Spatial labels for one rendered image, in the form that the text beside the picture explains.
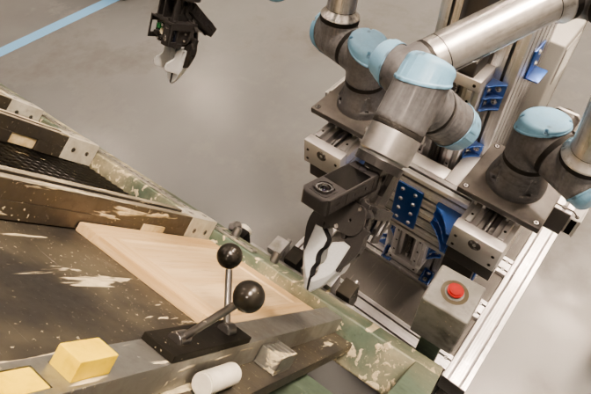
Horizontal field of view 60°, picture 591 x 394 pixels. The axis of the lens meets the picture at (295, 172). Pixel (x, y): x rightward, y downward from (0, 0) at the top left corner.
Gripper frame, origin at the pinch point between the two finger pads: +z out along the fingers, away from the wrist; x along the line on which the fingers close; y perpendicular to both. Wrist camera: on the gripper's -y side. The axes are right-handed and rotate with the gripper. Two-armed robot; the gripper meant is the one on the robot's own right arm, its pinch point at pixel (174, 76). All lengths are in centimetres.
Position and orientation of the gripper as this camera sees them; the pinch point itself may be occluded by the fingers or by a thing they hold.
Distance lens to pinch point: 125.4
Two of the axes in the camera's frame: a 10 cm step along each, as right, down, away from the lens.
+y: -5.7, 1.9, -8.0
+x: 7.7, 4.8, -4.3
